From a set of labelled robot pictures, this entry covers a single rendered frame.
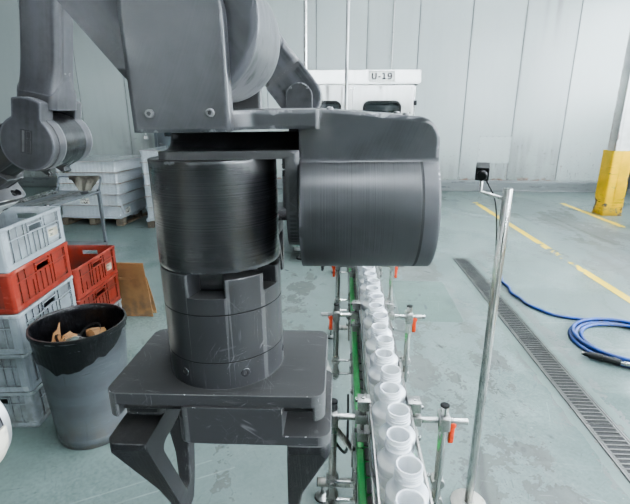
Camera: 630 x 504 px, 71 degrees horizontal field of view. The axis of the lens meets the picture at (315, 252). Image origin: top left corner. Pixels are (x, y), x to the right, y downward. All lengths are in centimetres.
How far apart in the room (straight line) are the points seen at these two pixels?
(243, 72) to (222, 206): 5
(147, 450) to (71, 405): 230
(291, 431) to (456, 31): 1073
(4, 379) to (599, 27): 1152
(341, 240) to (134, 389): 12
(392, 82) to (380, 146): 477
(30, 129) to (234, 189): 56
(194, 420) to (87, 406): 232
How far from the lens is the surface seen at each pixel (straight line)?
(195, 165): 18
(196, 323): 20
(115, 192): 750
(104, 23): 19
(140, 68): 18
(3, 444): 81
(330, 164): 18
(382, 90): 497
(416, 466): 69
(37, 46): 74
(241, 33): 17
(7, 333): 277
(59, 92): 73
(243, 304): 20
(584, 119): 1173
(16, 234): 269
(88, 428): 262
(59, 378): 247
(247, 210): 19
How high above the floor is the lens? 161
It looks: 17 degrees down
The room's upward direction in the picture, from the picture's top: straight up
